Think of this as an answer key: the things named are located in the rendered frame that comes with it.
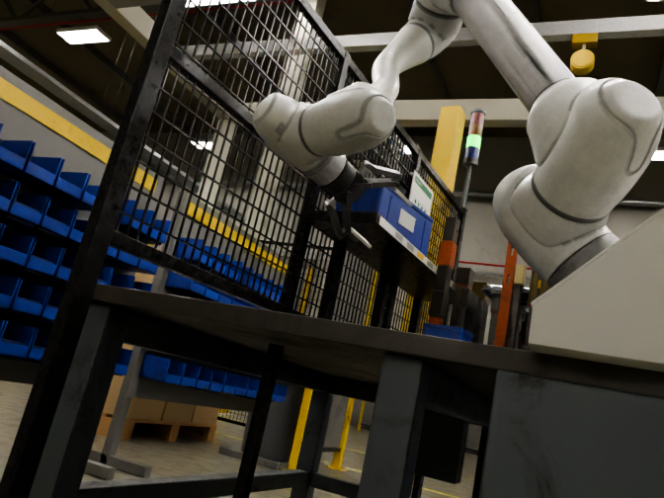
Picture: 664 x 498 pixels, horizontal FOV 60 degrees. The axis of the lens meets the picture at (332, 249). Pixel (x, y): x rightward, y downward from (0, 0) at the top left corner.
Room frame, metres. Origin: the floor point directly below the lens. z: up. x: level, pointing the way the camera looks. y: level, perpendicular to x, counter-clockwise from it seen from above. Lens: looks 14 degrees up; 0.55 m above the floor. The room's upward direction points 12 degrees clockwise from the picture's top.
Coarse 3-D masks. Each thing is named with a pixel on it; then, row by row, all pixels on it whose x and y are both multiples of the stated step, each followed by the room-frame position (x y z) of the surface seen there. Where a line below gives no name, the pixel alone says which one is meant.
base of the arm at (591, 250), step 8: (600, 240) 0.99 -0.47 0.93; (608, 240) 0.99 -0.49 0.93; (616, 240) 1.00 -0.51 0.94; (584, 248) 0.99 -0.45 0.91; (592, 248) 0.99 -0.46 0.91; (600, 248) 0.98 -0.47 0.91; (576, 256) 1.00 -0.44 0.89; (584, 256) 0.99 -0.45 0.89; (592, 256) 0.99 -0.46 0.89; (568, 264) 1.01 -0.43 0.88; (576, 264) 1.00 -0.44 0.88; (560, 272) 1.03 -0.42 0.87; (568, 272) 1.01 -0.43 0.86; (552, 280) 1.05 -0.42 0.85; (560, 280) 1.03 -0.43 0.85
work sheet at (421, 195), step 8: (416, 176) 2.07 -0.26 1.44; (416, 184) 2.08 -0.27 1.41; (424, 184) 2.15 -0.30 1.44; (416, 192) 2.09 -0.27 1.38; (424, 192) 2.16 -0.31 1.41; (432, 192) 2.22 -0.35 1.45; (416, 200) 2.11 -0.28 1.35; (424, 200) 2.17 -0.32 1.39; (432, 200) 2.24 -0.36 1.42; (424, 208) 2.18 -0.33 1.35
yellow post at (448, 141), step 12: (444, 108) 2.49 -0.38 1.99; (456, 108) 2.45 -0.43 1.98; (444, 120) 2.48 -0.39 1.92; (456, 120) 2.45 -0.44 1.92; (444, 132) 2.47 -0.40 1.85; (456, 132) 2.46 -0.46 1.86; (444, 144) 2.47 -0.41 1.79; (456, 144) 2.48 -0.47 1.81; (432, 156) 2.50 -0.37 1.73; (444, 156) 2.46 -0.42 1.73; (456, 156) 2.50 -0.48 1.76; (444, 168) 2.46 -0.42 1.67; (456, 168) 2.52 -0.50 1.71; (444, 180) 2.45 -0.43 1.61; (432, 204) 2.47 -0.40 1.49; (432, 216) 2.47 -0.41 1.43; (432, 240) 2.46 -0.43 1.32; (408, 324) 2.48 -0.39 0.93; (420, 324) 2.45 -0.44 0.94
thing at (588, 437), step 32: (512, 384) 0.96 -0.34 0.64; (544, 384) 0.94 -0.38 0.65; (576, 384) 0.92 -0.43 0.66; (512, 416) 0.96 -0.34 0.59; (544, 416) 0.94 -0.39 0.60; (576, 416) 0.92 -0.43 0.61; (608, 416) 0.90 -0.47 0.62; (640, 416) 0.88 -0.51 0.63; (512, 448) 0.96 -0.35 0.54; (544, 448) 0.94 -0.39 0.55; (576, 448) 0.92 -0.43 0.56; (608, 448) 0.90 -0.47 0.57; (640, 448) 0.88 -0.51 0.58; (512, 480) 0.96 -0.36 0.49; (544, 480) 0.94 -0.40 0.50; (576, 480) 0.92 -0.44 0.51; (608, 480) 0.90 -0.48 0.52; (640, 480) 0.88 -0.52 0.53
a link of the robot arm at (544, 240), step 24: (528, 168) 1.05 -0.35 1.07; (504, 192) 1.07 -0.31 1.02; (528, 192) 1.01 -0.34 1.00; (504, 216) 1.08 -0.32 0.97; (528, 216) 1.02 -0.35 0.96; (552, 216) 0.98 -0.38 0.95; (528, 240) 1.05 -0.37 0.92; (552, 240) 1.01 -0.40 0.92; (576, 240) 1.00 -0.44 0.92; (528, 264) 1.11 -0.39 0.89; (552, 264) 1.03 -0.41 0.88
